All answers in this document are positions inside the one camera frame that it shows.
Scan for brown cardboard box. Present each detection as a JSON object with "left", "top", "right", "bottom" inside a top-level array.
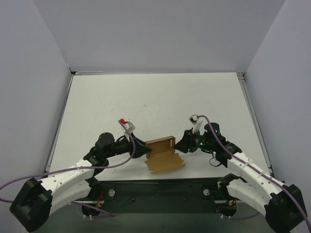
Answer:
[{"left": 145, "top": 136, "right": 186, "bottom": 175}]

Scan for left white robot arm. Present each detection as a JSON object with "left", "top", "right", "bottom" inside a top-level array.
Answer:
[{"left": 10, "top": 133, "right": 151, "bottom": 233}]

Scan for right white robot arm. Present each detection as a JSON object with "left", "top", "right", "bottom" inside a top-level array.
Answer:
[{"left": 174, "top": 115, "right": 311, "bottom": 233}]

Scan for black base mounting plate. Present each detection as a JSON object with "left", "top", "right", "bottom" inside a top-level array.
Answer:
[{"left": 79, "top": 178, "right": 237, "bottom": 216}]

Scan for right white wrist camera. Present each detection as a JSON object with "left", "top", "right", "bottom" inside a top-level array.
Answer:
[{"left": 189, "top": 115, "right": 203, "bottom": 134}]

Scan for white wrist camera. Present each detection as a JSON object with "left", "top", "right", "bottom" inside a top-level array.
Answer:
[
  {"left": 120, "top": 118, "right": 136, "bottom": 136},
  {"left": 189, "top": 115, "right": 203, "bottom": 134}
]

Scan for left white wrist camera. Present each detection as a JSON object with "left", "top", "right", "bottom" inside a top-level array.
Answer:
[{"left": 120, "top": 118, "right": 136, "bottom": 136}]

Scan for aluminium frame rail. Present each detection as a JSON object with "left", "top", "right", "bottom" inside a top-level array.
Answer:
[{"left": 29, "top": 72, "right": 291, "bottom": 204}]

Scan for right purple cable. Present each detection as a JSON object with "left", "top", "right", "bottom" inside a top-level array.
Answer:
[{"left": 196, "top": 115, "right": 307, "bottom": 233}]

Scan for purple cable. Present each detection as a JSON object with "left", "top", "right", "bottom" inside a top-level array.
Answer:
[
  {"left": 196, "top": 115, "right": 307, "bottom": 233},
  {"left": 0, "top": 120, "right": 137, "bottom": 218}
]

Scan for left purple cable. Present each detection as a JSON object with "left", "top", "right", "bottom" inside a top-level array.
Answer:
[{"left": 0, "top": 120, "right": 137, "bottom": 218}]

